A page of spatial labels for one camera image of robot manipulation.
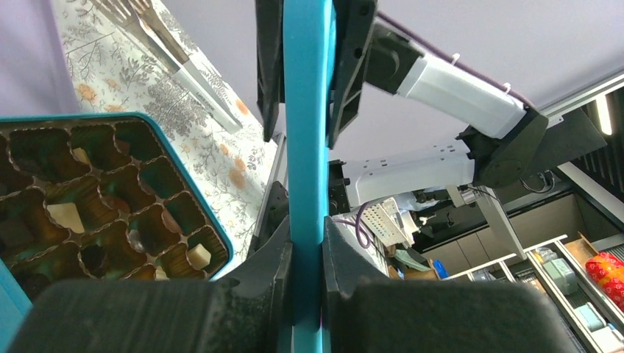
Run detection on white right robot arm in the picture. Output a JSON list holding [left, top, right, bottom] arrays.
[[255, 1, 548, 213]]

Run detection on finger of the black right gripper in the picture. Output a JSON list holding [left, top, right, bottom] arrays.
[[327, 0, 377, 149], [255, 0, 284, 142]]

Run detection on teal chocolate box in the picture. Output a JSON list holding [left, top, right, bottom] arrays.
[[1, 112, 233, 346]]

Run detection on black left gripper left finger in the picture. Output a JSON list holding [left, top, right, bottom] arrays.
[[8, 220, 292, 352]]

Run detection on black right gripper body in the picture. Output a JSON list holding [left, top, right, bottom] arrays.
[[365, 24, 424, 94]]

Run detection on teal box lid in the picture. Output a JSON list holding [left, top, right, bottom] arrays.
[[283, 0, 336, 352]]

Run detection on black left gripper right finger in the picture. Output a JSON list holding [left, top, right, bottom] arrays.
[[322, 218, 573, 352]]

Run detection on red patterned bag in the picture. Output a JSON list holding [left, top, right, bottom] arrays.
[[585, 252, 623, 312]]

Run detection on metal serving tongs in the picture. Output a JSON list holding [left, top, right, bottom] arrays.
[[93, 1, 243, 134]]

